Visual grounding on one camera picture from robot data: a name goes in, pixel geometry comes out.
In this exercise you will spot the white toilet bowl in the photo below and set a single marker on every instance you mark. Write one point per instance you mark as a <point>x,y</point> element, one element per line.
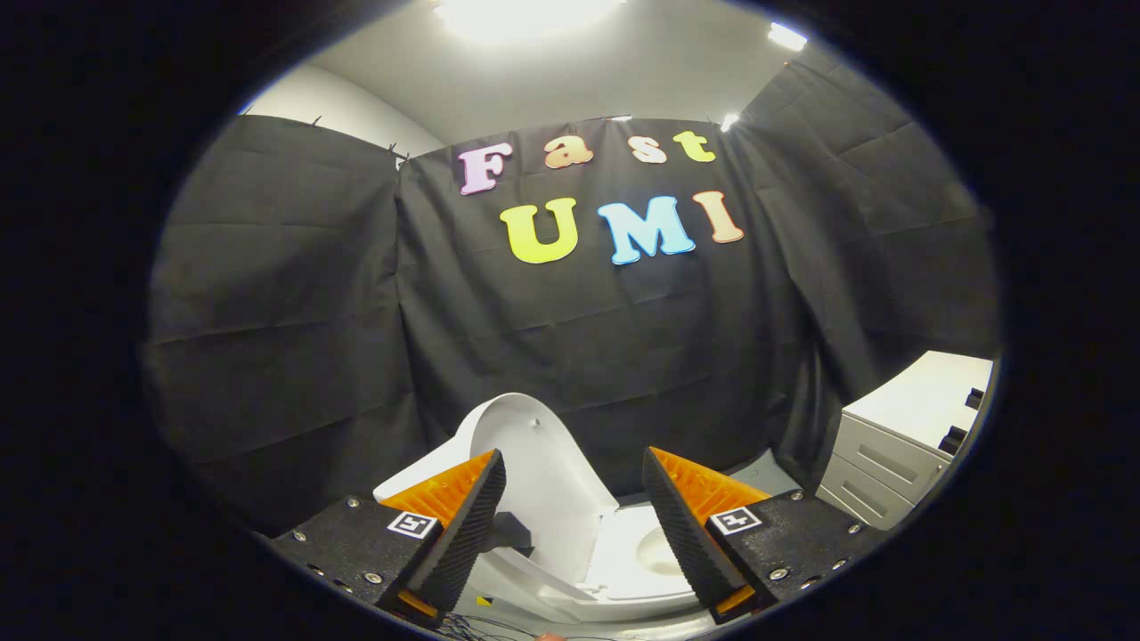
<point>659,552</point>

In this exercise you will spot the small square ceiling light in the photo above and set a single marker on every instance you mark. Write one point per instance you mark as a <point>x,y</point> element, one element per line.
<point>787,36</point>

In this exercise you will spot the long ceiling light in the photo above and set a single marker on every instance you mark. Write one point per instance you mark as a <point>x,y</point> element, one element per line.
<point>729,122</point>

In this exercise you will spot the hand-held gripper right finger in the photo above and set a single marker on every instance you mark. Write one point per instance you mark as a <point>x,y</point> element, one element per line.
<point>681,539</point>

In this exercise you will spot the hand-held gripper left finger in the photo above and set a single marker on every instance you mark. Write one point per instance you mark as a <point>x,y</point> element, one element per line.
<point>468,534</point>

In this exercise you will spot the white toilet seat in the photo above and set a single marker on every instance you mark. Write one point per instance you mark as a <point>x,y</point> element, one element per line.
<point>614,556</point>

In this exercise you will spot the grey drawer cabinet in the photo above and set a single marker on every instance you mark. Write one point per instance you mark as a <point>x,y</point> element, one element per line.
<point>891,445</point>

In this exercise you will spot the large round ceiling light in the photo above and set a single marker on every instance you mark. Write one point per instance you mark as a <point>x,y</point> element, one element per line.
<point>525,13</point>

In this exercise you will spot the black backdrop cloth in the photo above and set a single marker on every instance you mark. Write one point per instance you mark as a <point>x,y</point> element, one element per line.
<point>579,356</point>

